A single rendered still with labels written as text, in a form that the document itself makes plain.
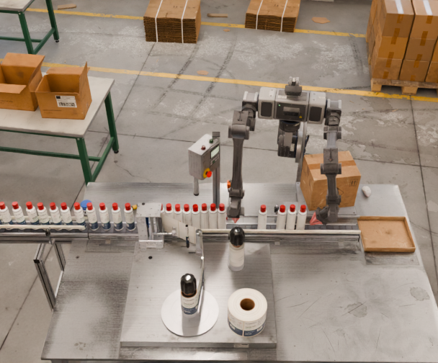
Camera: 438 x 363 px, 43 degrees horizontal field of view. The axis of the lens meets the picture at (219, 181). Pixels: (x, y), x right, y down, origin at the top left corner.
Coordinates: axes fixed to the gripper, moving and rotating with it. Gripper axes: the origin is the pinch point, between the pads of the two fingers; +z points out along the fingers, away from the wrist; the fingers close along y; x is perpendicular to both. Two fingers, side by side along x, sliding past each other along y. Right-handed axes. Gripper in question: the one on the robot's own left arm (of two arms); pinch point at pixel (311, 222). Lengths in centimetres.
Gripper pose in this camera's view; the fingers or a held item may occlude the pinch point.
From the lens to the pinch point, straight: 342.1
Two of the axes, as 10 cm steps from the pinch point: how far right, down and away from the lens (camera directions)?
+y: -0.1, 6.9, -7.3
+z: -6.6, 5.5, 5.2
